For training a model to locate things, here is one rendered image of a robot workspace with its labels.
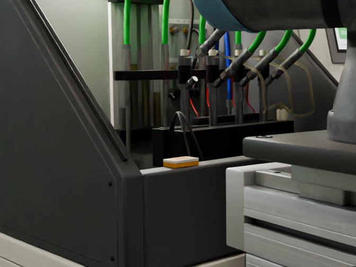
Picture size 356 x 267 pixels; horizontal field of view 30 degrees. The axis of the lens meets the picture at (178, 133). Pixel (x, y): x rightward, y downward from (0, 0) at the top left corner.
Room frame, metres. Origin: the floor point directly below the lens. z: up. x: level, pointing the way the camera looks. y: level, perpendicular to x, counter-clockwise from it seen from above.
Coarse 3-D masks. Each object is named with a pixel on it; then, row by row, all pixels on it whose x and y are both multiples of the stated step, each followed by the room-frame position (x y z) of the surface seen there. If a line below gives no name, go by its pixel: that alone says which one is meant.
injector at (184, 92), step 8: (184, 56) 1.36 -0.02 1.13; (184, 64) 1.36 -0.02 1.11; (184, 72) 1.36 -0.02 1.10; (184, 80) 1.36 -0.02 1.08; (192, 80) 1.35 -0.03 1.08; (184, 88) 1.36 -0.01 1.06; (184, 96) 1.37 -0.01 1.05; (184, 104) 1.37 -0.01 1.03; (184, 112) 1.37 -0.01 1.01; (184, 120) 1.37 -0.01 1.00
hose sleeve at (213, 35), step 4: (216, 32) 1.29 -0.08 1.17; (220, 32) 1.28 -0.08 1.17; (224, 32) 1.28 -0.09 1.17; (212, 36) 1.30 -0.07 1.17; (216, 36) 1.29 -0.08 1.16; (220, 36) 1.29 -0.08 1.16; (208, 40) 1.31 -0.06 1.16; (212, 40) 1.30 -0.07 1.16; (216, 40) 1.30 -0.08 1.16; (204, 44) 1.31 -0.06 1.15; (208, 44) 1.31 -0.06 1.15; (212, 44) 1.31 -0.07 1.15; (204, 48) 1.32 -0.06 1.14; (208, 48) 1.31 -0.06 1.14
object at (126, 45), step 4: (124, 0) 1.52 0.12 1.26; (128, 0) 1.52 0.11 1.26; (124, 4) 1.52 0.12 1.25; (128, 4) 1.52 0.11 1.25; (124, 8) 1.52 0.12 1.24; (128, 8) 1.52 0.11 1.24; (124, 12) 1.52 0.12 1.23; (128, 12) 1.52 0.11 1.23; (124, 16) 1.52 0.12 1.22; (128, 16) 1.52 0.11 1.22; (124, 20) 1.52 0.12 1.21; (128, 20) 1.52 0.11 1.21; (124, 24) 1.52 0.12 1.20; (128, 24) 1.52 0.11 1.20; (124, 28) 1.52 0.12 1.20; (128, 28) 1.52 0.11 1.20; (124, 32) 1.52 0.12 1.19; (128, 32) 1.52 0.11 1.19; (124, 36) 1.52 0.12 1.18; (128, 36) 1.52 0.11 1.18; (124, 40) 1.52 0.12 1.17; (128, 40) 1.52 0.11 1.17; (124, 44) 1.52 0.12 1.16; (128, 44) 1.52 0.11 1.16; (124, 48) 1.52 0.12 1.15; (128, 48) 1.52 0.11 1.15
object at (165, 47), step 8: (168, 0) 1.54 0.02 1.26; (168, 8) 1.54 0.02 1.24; (264, 32) 1.31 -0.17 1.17; (256, 40) 1.32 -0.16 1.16; (168, 48) 1.55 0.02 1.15; (248, 48) 1.34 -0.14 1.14; (256, 48) 1.33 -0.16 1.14; (168, 56) 1.55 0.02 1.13; (240, 56) 1.36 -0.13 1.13; (248, 56) 1.35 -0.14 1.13; (168, 64) 1.55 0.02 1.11; (232, 64) 1.37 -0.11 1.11; (240, 64) 1.36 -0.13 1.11; (224, 72) 1.39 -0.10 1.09; (232, 72) 1.38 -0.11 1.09; (224, 80) 1.40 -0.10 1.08
